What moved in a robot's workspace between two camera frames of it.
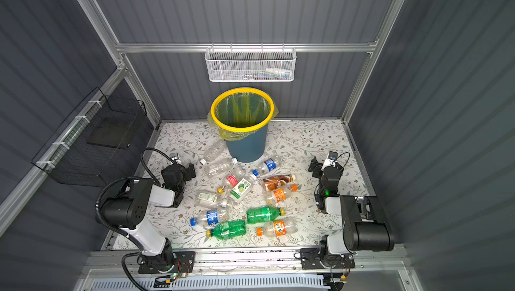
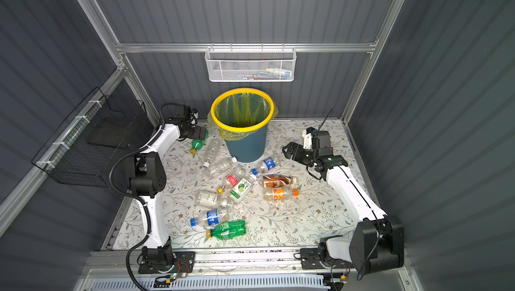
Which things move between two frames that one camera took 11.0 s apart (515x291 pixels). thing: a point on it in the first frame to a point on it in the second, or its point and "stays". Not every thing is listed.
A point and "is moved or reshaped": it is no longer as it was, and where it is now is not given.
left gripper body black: (186, 175) to (193, 133)
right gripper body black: (318, 173) to (305, 156)
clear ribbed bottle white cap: (220, 167) stays
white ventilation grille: (194, 283) stays
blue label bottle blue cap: (211, 218) stays
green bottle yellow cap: (227, 230) stays
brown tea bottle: (272, 183) stays
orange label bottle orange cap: (279, 196) is moved or reshaped
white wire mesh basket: (250, 66) stays
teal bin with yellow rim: (245, 110) stays
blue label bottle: (267, 166) stays
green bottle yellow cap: (263, 214) to (196, 145)
